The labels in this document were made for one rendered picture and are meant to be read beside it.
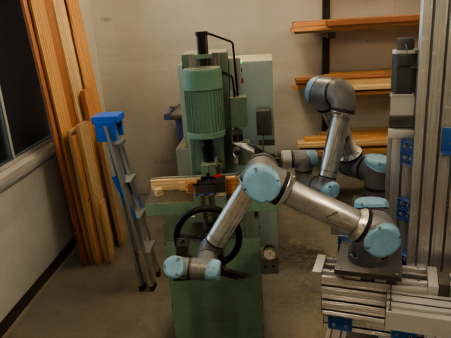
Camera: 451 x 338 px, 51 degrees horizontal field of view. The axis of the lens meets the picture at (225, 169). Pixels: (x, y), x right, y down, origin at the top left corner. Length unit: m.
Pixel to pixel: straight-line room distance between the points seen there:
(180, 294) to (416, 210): 1.15
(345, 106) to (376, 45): 2.59
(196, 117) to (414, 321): 1.17
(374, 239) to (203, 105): 0.95
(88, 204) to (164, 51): 1.70
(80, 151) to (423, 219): 2.30
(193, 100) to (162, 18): 2.45
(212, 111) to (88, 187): 1.58
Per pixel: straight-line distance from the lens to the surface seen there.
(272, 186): 1.45
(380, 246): 1.57
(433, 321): 1.72
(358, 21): 3.91
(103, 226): 3.52
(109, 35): 4.61
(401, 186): 1.91
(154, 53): 4.51
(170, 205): 2.14
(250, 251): 2.22
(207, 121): 2.09
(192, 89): 2.07
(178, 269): 1.63
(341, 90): 1.94
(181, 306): 2.39
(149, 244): 3.22
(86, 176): 3.42
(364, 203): 1.68
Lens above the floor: 1.69
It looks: 18 degrees down
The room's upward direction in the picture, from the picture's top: 4 degrees counter-clockwise
